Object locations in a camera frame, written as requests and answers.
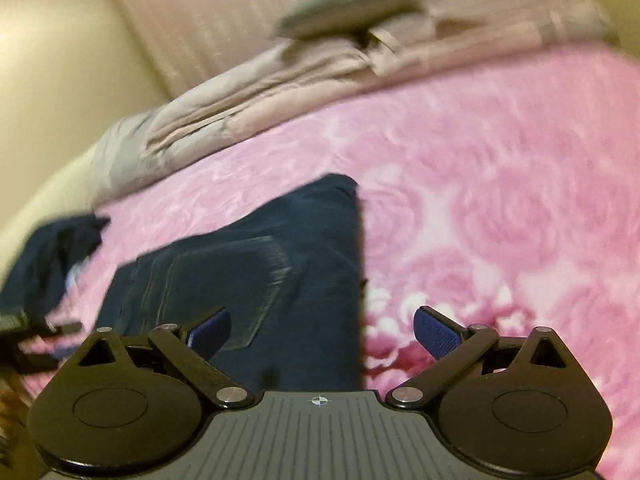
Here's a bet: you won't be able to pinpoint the green small cushion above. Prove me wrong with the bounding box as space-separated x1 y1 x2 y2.
273 0 422 40

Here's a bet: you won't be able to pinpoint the grey beige folded duvet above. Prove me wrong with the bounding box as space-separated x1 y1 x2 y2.
91 106 217 206

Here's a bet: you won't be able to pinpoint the pink rose bed blanket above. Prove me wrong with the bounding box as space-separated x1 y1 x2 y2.
53 47 639 479

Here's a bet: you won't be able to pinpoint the pink beige pillow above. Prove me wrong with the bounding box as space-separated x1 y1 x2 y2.
143 37 428 166
367 0 617 78

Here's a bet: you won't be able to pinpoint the dark blue denim jeans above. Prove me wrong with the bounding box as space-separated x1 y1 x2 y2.
96 174 362 392

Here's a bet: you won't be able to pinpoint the person's left hand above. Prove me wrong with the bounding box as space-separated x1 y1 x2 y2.
0 375 30 466

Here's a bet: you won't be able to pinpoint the dark blue clothes pile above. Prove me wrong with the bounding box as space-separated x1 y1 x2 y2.
1 212 111 318

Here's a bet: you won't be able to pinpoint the light blue garment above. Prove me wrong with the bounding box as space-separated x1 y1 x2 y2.
65 259 89 294

